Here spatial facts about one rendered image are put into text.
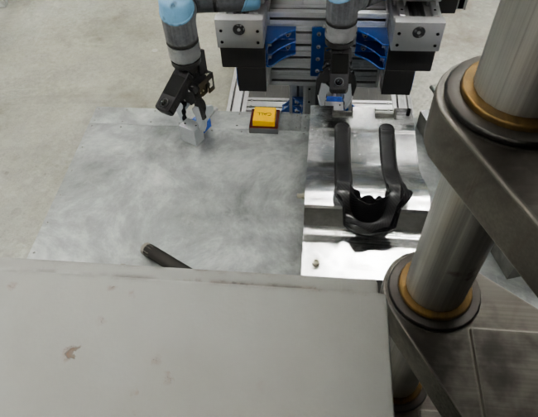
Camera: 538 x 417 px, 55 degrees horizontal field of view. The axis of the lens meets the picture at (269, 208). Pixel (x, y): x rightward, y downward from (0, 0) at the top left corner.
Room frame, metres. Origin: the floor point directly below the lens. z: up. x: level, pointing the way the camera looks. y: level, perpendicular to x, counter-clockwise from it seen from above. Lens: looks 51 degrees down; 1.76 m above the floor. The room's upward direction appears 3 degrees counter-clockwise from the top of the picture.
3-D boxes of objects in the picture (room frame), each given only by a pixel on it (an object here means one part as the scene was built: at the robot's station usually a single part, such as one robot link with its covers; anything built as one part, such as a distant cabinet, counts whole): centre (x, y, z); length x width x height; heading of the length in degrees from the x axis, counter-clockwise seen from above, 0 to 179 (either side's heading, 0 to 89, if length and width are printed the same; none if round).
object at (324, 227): (0.78, -0.22, 0.87); 0.50 x 0.26 x 0.14; 173
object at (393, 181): (0.79, -0.23, 0.92); 0.35 x 0.16 x 0.09; 173
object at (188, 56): (1.06, 0.18, 1.07); 0.08 x 0.08 x 0.05
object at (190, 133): (1.07, 0.17, 0.83); 0.13 x 0.05 x 0.05; 145
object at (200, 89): (1.06, 0.18, 0.99); 0.09 x 0.08 x 0.12; 146
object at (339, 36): (1.11, -0.19, 1.07); 0.08 x 0.08 x 0.05
